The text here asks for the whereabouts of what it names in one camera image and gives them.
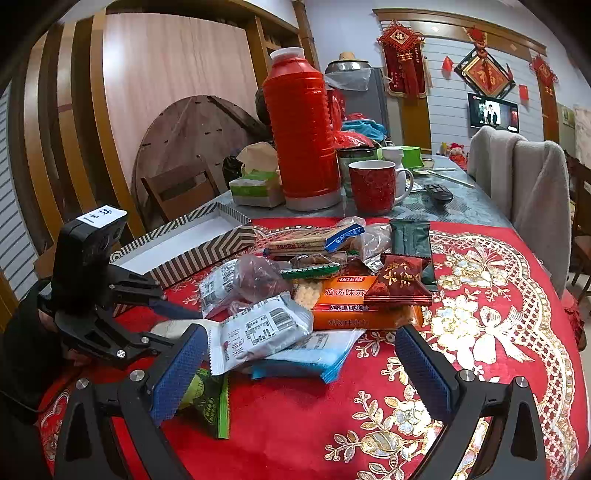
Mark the striped cardboard box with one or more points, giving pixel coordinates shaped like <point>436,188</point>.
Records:
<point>184,240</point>

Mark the large white snack packet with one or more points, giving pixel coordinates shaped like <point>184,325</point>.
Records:
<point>258,332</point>

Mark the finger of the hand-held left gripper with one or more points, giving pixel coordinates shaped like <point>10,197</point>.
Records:
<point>138,288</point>
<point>115,344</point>

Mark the small white snack packet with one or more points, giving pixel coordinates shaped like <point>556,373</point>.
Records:
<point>217,286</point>

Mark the narrow red knot decoration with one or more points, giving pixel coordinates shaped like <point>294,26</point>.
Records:
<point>547,92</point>

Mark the green-edged clear cookie pack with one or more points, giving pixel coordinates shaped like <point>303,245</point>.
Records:
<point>314,264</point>

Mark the light wooden chopstick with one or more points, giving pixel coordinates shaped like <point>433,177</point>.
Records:
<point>450,178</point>

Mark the diamond framed red decoration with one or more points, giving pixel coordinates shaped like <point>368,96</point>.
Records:
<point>485,74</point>

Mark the blue-ended clear cracker packet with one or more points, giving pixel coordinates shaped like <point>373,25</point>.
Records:
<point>300,242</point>

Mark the green tissue box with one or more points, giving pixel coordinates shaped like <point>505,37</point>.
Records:
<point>254,189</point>

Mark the red triangular snack packet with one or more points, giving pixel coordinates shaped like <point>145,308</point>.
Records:
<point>397,286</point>

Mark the blue cloth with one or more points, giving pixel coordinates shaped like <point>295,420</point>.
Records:
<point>367,129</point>

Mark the dark wooden chair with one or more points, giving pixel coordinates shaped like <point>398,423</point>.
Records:
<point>581,207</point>

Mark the light blue snack packet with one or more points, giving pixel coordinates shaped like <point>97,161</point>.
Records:
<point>314,350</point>

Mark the steel cup with dark lid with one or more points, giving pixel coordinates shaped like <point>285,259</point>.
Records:
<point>344,170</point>

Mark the wall television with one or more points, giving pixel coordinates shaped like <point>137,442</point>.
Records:
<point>491,113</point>

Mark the dark green snack packet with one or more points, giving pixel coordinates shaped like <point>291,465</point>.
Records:
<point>411,240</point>

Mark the red plastic bag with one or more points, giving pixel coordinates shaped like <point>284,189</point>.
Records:
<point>337,115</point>

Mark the bright green snack packet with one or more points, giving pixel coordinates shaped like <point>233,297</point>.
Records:
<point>207,401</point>

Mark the grey refrigerator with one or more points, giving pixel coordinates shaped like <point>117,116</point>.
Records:
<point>369,97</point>

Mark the green bowl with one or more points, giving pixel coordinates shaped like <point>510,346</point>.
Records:
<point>411,157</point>

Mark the red gold embroidered table cloth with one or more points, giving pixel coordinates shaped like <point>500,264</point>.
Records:
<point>300,424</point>

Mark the small red flag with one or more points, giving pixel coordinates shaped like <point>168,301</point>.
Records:
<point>447,63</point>

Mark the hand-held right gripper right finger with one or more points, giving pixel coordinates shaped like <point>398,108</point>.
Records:
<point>425,369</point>

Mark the white cup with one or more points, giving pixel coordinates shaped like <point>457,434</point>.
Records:
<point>392,154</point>

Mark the grey lace tablecloth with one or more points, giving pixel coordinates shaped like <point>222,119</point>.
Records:
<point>471,207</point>

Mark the red plush toy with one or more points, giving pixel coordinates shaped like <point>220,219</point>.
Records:
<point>455,150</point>

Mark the clear bag with purplish contents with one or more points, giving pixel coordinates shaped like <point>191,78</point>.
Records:
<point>261,279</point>

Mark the red thermos flask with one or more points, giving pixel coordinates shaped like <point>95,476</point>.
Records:
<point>300,138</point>

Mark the large red knot decoration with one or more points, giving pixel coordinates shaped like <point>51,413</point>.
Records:
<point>404,60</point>

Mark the round wooden tabletop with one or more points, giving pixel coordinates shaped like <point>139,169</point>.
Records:
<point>184,134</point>

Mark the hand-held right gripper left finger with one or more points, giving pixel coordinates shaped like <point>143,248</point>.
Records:
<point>178,374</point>

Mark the brown wooden chair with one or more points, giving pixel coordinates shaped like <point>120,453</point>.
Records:
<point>180,189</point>

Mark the cream snack packet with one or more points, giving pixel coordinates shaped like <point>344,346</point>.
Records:
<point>171,328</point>

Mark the metal pot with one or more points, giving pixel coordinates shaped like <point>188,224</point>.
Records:
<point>346,64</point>

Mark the black remote control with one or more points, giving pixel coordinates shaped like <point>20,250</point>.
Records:
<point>438,193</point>

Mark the red patterned mug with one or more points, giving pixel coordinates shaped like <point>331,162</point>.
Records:
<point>371,189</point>

